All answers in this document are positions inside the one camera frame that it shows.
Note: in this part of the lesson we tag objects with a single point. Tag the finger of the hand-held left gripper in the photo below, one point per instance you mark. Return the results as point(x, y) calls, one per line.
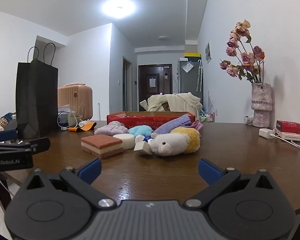
point(41, 145)
point(3, 135)

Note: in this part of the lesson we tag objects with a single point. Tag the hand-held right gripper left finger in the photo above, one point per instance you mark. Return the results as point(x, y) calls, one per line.
point(93, 170)

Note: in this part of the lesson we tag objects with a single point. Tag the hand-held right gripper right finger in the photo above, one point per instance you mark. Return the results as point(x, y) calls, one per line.
point(209, 171)

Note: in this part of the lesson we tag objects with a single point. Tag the brown white layered sponge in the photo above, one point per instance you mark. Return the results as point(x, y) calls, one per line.
point(102, 145)

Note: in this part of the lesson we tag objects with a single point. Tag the round white sponge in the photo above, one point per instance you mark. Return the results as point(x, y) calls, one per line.
point(123, 141)

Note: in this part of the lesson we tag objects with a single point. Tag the lavender fluffy cloth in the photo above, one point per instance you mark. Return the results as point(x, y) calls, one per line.
point(110, 130)

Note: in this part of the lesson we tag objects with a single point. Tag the pink satin pouch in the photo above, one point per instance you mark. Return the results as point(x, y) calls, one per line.
point(197, 126)

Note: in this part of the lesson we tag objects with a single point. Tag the white yellow plush sheep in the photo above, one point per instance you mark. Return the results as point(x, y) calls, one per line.
point(170, 142)

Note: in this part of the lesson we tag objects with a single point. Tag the pale fluffy pad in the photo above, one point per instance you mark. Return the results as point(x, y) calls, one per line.
point(115, 123)

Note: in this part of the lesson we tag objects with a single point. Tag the white faceted foam block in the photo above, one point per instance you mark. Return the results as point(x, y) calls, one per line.
point(142, 148)

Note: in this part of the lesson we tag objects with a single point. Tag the purple knit pouch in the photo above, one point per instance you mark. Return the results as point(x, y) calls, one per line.
point(170, 125)

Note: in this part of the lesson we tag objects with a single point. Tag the light blue plush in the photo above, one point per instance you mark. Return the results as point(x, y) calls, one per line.
point(140, 130)

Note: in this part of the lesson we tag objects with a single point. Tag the blue tissue packet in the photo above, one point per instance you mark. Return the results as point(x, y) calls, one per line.
point(148, 138)

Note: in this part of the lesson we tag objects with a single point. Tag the red cardboard box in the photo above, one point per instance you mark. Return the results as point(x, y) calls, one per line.
point(140, 121)

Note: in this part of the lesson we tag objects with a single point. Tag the woven rattan ball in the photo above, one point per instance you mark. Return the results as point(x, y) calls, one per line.
point(4, 123)

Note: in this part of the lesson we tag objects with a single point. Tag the white blue blood pressure monitor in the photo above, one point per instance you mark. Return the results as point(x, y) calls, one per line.
point(65, 121)

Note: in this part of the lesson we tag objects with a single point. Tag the black paper bag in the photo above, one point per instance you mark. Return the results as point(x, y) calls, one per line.
point(37, 100)

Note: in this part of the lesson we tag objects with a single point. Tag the small white tube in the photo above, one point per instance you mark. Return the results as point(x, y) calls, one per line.
point(83, 123)

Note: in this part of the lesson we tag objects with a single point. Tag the group of small bottles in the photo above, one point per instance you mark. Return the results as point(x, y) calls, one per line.
point(207, 118)

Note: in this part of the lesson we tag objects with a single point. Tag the pink suitcase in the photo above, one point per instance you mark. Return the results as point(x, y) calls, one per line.
point(75, 97)

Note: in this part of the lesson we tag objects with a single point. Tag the white charger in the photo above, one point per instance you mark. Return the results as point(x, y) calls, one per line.
point(266, 133)

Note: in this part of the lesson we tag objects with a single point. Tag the beige jacket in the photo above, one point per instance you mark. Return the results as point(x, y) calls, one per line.
point(180, 102)

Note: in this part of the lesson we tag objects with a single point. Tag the brown chair back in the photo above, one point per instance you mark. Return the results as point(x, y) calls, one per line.
point(166, 107)

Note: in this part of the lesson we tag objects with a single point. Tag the pink textured vase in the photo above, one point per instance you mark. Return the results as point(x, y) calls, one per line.
point(261, 105)

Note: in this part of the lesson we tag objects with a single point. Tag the grey refrigerator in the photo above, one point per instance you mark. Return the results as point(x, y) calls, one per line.
point(190, 85)

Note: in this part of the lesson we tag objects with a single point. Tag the flat white box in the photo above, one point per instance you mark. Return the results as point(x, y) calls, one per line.
point(292, 137)

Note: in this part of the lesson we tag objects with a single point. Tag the small red box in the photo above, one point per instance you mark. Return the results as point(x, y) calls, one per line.
point(290, 127)

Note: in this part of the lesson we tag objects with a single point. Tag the dark brown door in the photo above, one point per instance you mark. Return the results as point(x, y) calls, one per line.
point(145, 90)

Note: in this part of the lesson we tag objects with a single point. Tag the hanging grey umbrellas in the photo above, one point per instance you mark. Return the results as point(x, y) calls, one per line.
point(200, 75)

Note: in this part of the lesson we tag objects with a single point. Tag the paper sheet on door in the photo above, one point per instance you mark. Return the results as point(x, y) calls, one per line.
point(152, 82)

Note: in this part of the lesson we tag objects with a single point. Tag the paper sheet on refrigerator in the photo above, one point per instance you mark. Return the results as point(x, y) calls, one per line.
point(187, 67)

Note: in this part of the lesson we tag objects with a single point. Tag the yellow box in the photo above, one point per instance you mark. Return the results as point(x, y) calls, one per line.
point(192, 56)

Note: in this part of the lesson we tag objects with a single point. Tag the bunch of dried roses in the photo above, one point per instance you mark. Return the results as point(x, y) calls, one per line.
point(247, 57)

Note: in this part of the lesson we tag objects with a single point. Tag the small ceiling lamp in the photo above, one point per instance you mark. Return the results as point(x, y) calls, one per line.
point(163, 38)

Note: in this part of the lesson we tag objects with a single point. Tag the round ceiling lamp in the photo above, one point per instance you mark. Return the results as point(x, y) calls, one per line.
point(118, 7)

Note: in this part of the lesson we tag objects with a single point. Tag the wall panel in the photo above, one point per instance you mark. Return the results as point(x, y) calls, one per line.
point(208, 52)

